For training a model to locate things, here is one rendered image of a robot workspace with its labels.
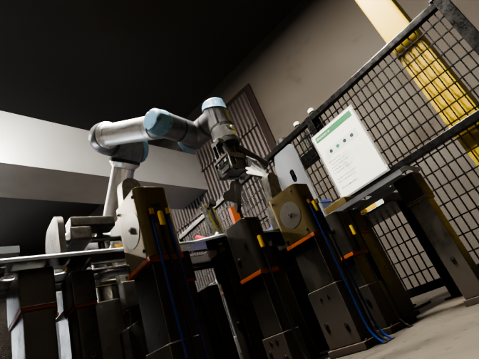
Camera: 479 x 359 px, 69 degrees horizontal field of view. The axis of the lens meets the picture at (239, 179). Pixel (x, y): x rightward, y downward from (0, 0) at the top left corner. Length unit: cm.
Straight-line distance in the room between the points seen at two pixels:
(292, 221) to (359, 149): 70
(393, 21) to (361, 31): 192
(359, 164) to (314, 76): 216
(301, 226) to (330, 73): 274
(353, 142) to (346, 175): 13
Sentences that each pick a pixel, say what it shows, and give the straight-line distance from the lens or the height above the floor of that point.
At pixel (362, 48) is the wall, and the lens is 336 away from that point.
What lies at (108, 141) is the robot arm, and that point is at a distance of 126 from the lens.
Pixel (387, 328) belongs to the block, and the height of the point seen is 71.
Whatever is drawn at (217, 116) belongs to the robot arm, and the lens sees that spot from 105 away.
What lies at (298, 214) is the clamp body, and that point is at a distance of 75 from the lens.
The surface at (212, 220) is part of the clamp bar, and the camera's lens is 111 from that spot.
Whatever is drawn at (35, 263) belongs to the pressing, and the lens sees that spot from 67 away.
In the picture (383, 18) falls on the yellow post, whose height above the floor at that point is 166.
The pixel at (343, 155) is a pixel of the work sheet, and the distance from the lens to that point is 144.
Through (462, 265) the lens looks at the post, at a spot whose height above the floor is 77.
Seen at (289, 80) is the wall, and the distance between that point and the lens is 362.
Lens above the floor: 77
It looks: 25 degrees up
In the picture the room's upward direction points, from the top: 21 degrees counter-clockwise
